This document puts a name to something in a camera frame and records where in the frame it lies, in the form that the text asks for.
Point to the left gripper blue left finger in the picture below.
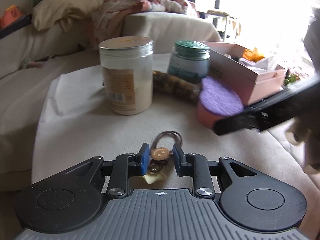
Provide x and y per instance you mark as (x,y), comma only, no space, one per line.
(122,169)

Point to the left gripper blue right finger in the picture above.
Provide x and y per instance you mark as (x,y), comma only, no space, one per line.
(199,169)

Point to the orange fabric scrunchie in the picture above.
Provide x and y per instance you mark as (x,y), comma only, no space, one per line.
(253,55)

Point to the brown furry scrunchie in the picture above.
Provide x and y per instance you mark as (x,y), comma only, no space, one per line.
(176,87)

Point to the lavender fluffy scrunchie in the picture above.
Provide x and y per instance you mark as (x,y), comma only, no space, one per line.
(251,65)

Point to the pink cardboard box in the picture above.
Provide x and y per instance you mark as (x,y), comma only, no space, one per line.
(250,85)

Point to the white table cloth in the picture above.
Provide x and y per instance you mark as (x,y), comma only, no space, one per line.
(76,124)

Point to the purple pink sponge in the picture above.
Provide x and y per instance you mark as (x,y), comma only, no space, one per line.
(216,101)

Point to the metal shelf rack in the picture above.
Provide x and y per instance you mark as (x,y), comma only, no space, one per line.
(228,27)

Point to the clear jar silver lid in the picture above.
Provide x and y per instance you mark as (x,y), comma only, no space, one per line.
(127,73)

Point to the glass jar green lid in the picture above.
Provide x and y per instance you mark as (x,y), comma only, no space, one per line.
(190,61)

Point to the floral pink blanket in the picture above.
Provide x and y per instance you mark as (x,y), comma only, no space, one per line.
(108,21)

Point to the beige covered sofa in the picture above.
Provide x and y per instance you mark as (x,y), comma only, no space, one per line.
(31,59)

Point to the small pink green toy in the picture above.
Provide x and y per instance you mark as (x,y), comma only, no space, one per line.
(28,63)

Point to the cream crumpled blanket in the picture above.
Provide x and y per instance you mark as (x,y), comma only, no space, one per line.
(64,12)

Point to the orange toy on sofa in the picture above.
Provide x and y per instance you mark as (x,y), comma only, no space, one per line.
(10,15)

